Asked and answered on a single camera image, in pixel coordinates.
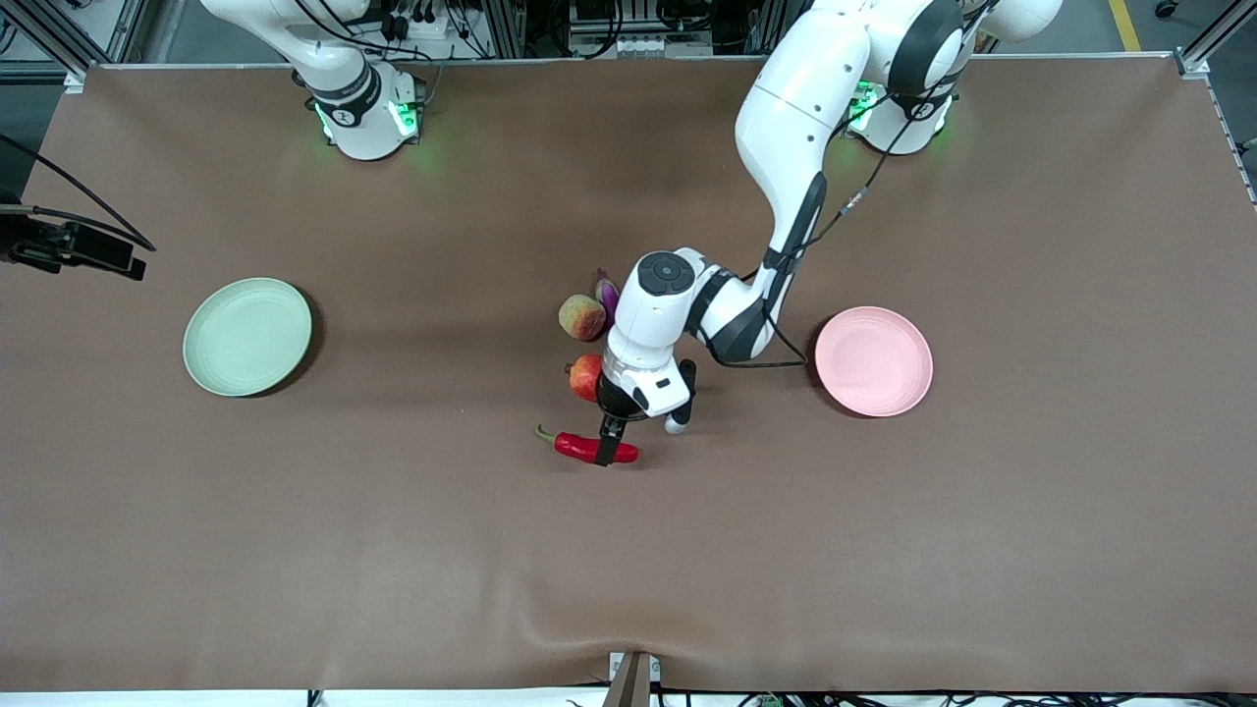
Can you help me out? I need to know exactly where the purple eggplant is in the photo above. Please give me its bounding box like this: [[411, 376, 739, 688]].
[[593, 268, 622, 330]]

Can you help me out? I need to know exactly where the red chili pepper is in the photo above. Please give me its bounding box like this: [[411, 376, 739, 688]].
[[534, 424, 640, 466]]

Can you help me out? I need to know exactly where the white power strip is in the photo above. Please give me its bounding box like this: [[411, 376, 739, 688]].
[[572, 32, 710, 60]]

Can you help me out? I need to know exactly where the red yellow pomegranate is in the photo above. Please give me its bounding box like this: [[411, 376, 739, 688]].
[[565, 353, 605, 404]]

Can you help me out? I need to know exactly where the brown table mat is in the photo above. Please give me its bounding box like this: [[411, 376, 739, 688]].
[[0, 54, 1257, 694]]

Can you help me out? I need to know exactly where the camera stand pole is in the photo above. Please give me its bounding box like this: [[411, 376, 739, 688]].
[[604, 651, 662, 707]]

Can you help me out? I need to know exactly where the aluminium frame post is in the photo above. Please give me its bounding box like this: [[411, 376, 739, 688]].
[[0, 0, 94, 91], [1174, 0, 1257, 80]]

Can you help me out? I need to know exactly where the pink round plate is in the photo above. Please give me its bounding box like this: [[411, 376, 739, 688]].
[[814, 306, 934, 418]]

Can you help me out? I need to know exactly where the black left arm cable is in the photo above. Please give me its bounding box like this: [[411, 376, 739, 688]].
[[761, 83, 958, 369]]

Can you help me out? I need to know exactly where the light green round plate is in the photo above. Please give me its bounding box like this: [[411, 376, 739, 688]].
[[183, 278, 313, 398]]

